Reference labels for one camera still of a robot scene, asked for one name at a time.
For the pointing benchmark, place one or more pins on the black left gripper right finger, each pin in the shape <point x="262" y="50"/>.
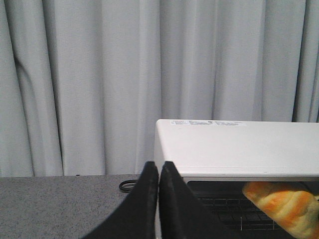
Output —
<point x="182" y="215"/>

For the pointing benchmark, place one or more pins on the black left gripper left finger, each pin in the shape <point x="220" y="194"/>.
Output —
<point x="134" y="218"/>

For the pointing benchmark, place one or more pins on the striped cone-shaped bread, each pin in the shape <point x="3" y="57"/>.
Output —
<point x="294" y="209"/>

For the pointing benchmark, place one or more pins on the white Toshiba toaster oven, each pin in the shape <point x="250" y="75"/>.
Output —
<point x="215" y="158"/>

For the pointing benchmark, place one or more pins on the grey curtain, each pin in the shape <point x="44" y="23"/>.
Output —
<point x="83" y="82"/>

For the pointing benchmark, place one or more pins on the metal wire oven rack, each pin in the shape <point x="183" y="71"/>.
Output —
<point x="239" y="214"/>

